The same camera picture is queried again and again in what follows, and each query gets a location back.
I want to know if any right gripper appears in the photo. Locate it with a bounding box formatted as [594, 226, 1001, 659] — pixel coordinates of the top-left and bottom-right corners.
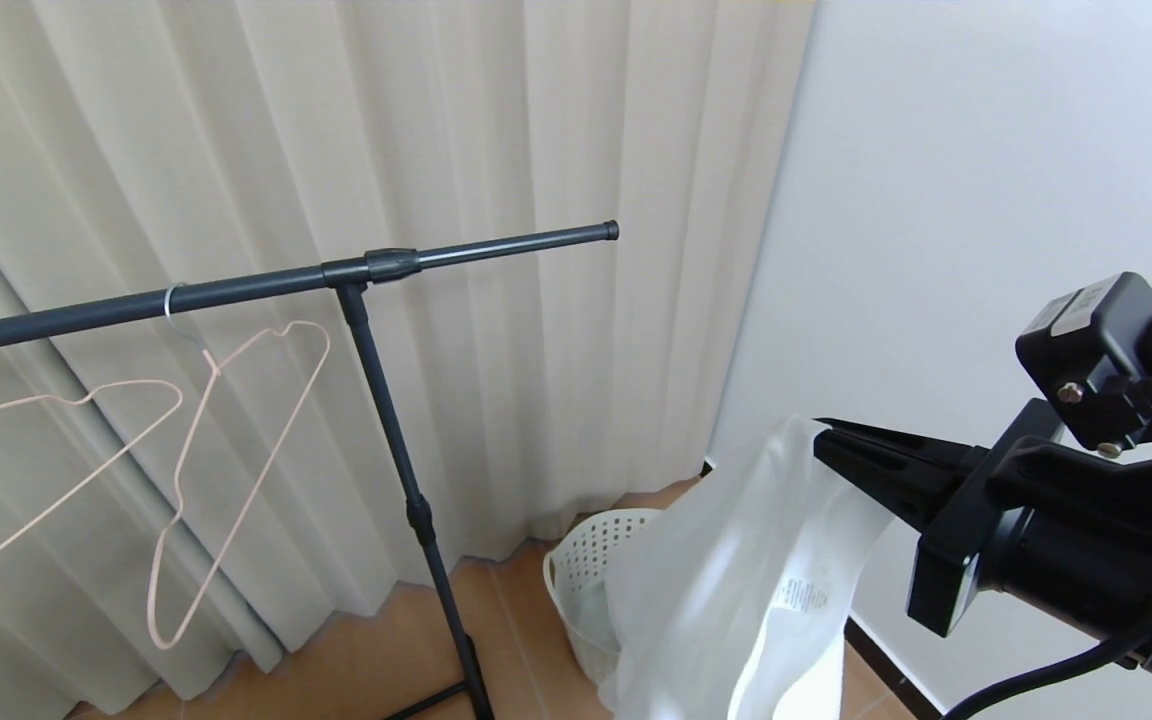
[814, 418, 1152, 641]

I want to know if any white printed t-shirt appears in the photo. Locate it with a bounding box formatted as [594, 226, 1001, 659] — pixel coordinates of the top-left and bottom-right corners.
[601, 415, 895, 720]

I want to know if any pink clothes hanger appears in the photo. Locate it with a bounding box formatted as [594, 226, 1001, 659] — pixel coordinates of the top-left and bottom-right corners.
[148, 283, 331, 651]
[0, 380, 184, 601]

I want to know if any white laundry basket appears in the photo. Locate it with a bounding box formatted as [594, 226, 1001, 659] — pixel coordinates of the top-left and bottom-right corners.
[543, 508, 667, 686]

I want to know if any black clothes rack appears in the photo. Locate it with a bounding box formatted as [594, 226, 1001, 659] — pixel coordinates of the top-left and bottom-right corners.
[0, 221, 620, 720]

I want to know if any beige curtain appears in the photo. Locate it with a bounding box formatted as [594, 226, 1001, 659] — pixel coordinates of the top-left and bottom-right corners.
[0, 0, 817, 720]

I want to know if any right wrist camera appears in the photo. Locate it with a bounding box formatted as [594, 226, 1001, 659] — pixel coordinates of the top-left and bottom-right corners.
[1014, 272, 1152, 461]

